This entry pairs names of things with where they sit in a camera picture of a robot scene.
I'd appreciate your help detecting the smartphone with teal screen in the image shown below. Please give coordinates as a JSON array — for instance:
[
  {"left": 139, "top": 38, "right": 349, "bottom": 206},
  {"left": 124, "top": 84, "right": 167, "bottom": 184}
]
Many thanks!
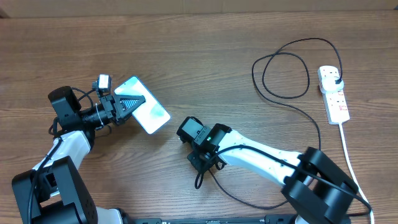
[{"left": 114, "top": 76, "right": 171, "bottom": 134}]

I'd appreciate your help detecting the black usb charging cable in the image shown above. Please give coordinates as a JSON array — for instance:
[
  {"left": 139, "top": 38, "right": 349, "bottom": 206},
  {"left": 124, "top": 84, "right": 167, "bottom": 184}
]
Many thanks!
[{"left": 207, "top": 37, "right": 344, "bottom": 210}]

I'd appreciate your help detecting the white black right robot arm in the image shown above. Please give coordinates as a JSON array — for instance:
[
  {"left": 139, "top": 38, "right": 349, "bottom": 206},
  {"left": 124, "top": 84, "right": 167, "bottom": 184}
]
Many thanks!
[{"left": 177, "top": 116, "right": 358, "bottom": 223}]

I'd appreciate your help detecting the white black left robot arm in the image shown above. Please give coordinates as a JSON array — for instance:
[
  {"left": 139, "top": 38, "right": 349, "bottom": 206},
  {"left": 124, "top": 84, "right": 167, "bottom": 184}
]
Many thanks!
[{"left": 12, "top": 86, "right": 146, "bottom": 223}]

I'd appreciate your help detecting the white charger plug adapter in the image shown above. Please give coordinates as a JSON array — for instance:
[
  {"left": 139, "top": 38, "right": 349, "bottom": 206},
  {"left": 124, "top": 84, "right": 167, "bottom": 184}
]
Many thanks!
[{"left": 320, "top": 77, "right": 345, "bottom": 94}]

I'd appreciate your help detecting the white power strip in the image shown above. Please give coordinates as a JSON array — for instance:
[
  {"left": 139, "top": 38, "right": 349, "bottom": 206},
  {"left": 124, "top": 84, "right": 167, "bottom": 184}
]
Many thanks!
[{"left": 317, "top": 65, "right": 350, "bottom": 124}]

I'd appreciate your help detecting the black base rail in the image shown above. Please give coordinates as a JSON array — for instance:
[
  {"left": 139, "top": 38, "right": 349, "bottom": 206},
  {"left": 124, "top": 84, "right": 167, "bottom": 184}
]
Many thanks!
[{"left": 121, "top": 212, "right": 297, "bottom": 224}]

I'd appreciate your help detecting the white power strip cord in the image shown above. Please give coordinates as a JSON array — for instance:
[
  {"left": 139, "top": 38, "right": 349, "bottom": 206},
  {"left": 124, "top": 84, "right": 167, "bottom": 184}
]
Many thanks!
[{"left": 338, "top": 122, "right": 376, "bottom": 224}]

